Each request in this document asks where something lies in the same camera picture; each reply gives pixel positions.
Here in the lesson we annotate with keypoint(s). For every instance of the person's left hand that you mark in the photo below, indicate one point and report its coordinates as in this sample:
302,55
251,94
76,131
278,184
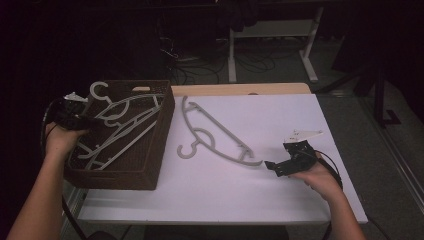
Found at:
61,140

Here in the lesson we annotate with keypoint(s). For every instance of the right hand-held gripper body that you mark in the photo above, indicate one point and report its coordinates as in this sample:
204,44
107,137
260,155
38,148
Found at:
301,156

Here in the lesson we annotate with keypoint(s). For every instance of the brown woven basket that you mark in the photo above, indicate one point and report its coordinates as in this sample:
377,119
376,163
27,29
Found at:
150,156

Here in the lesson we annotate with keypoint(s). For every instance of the white board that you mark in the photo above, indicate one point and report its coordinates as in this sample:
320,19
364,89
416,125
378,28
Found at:
266,110

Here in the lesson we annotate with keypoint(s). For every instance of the white metal desk frame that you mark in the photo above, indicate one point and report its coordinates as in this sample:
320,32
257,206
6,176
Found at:
273,29

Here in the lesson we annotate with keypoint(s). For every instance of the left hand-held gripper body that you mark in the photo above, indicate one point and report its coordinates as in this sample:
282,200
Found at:
66,113

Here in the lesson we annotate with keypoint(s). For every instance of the wooden table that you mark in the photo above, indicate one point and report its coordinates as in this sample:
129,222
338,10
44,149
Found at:
233,89

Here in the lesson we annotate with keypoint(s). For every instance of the person's right hand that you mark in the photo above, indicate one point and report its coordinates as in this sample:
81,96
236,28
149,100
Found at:
320,181

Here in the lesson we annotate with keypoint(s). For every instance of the dark metal stand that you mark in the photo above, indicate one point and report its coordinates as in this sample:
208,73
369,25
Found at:
380,100

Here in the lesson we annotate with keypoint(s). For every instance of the dark hanging cloth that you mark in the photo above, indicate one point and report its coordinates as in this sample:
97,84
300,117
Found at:
238,16

